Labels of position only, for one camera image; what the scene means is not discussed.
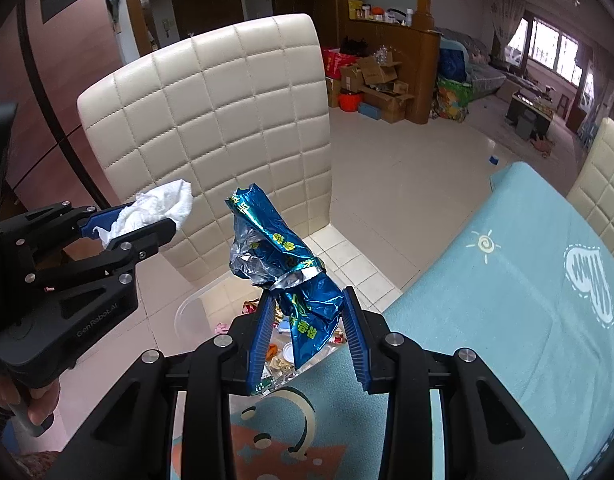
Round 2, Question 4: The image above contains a person's left hand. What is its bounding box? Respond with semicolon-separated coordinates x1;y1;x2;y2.
0;374;63;426

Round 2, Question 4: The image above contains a cream quilted dining chair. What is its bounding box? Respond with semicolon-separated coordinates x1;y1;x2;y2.
567;117;614;256
77;12;335;291

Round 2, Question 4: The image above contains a blue bag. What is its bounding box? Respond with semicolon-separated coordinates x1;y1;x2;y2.
439;45;470;81

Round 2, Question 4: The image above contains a row of boxes and bottles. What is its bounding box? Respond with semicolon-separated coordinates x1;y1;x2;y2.
348;0;415;26

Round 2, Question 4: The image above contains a blue foil snack wrapper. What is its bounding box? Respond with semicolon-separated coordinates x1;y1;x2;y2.
224;183;345;371

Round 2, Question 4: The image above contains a grey waste bin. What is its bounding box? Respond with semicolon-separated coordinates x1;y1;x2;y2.
516;111;538;141

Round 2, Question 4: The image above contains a low coffee table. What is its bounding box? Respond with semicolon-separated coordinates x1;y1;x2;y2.
507;87;558;126

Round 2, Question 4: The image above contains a window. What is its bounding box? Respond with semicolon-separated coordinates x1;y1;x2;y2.
524;16;595;83

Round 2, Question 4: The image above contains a colourful printed bag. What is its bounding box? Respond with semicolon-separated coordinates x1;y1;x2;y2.
433;76;474;123

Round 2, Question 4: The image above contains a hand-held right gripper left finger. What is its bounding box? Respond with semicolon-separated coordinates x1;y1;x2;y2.
44;290;276;480

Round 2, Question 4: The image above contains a red bag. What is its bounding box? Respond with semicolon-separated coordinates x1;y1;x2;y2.
321;46;355;81

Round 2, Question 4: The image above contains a patterned curtain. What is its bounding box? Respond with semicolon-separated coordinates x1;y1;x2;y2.
489;0;528;61
579;55;614;111

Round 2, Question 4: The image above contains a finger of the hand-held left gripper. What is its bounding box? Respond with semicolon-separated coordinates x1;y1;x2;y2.
24;217;177;292
0;201;138;262

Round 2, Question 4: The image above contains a pinkish brown cabinet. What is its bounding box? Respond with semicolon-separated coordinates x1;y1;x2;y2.
0;0;138;211

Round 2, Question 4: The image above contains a grey sofa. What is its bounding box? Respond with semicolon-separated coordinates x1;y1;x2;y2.
434;27;508;98

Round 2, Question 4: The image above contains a wooden cabinet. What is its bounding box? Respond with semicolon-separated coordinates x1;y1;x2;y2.
347;0;443;123

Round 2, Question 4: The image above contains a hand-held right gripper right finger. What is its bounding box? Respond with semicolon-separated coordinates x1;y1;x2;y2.
342;286;570;480

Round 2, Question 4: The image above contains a clear plastic bin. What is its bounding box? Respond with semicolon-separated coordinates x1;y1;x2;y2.
174;272;348;396

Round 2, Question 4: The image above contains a dark wooden door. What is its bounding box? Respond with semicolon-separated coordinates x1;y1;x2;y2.
168;0;245;46

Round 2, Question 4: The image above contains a pile of cardboard boxes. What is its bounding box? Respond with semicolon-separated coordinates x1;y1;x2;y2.
326;52;415;123

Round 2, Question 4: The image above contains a white tissue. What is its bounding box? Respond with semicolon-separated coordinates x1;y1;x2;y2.
101;178;194;250

